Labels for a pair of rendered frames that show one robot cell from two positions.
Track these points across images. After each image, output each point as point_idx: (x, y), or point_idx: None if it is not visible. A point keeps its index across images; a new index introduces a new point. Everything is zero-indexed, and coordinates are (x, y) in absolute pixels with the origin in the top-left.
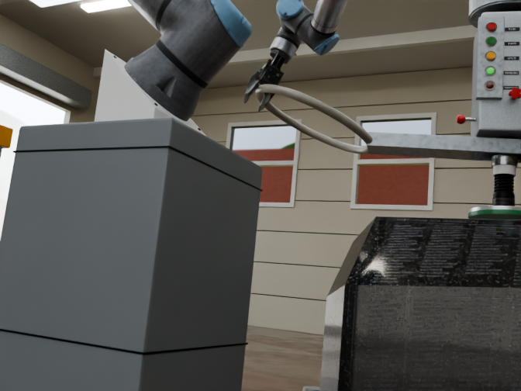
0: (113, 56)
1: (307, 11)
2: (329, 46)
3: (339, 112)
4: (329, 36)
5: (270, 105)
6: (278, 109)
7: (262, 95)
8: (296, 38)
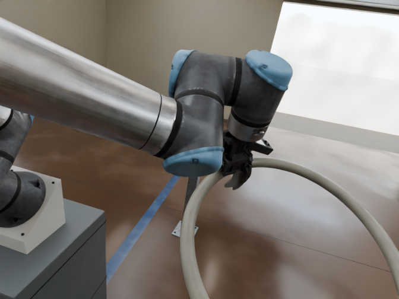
0: (10, 169)
1: (180, 88)
2: (186, 171)
3: (192, 292)
4: (160, 158)
5: (297, 172)
6: (320, 179)
7: (260, 167)
8: (242, 113)
